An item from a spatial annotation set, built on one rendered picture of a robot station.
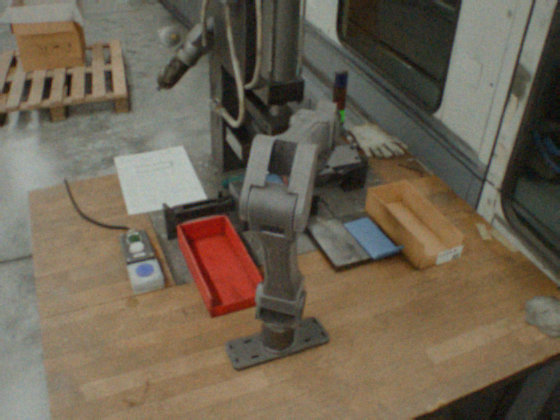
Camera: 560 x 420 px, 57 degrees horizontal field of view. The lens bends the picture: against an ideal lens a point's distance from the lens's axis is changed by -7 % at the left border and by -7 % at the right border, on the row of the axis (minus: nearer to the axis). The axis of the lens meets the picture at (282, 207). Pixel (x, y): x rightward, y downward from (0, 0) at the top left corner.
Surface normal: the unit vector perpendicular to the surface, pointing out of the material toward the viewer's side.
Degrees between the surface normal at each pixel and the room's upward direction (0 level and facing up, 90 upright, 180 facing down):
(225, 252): 0
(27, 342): 0
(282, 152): 77
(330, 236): 0
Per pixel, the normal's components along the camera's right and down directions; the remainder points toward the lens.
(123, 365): 0.04, -0.80
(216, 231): 0.40, 0.55
